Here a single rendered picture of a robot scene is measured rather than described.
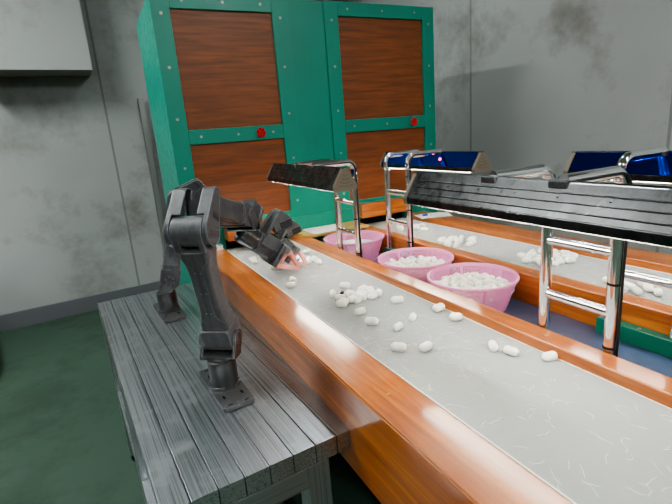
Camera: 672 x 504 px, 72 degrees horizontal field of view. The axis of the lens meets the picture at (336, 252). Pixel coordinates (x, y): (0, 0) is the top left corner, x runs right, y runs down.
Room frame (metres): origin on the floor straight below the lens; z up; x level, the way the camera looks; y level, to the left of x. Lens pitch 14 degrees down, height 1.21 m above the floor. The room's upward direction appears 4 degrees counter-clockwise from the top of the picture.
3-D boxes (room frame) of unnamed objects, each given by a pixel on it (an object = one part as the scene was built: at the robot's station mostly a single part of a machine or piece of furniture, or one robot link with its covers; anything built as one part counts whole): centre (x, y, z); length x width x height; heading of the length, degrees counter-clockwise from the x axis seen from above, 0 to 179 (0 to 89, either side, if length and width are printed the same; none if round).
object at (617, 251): (0.84, -0.41, 0.90); 0.20 x 0.19 x 0.45; 26
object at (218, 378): (0.94, 0.28, 0.71); 0.20 x 0.07 x 0.08; 30
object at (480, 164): (1.93, -0.41, 1.08); 0.62 x 0.08 x 0.07; 26
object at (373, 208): (2.35, -0.27, 0.83); 0.30 x 0.06 x 0.07; 116
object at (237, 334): (0.95, 0.28, 0.77); 0.09 x 0.06 x 0.06; 80
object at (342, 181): (1.68, 0.09, 1.08); 0.62 x 0.08 x 0.07; 26
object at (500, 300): (1.31, -0.40, 0.72); 0.27 x 0.27 x 0.10
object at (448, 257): (1.56, -0.28, 0.72); 0.27 x 0.27 x 0.10
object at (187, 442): (1.33, 0.21, 0.65); 1.20 x 0.90 x 0.04; 30
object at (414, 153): (1.89, -0.34, 0.90); 0.20 x 0.19 x 0.45; 26
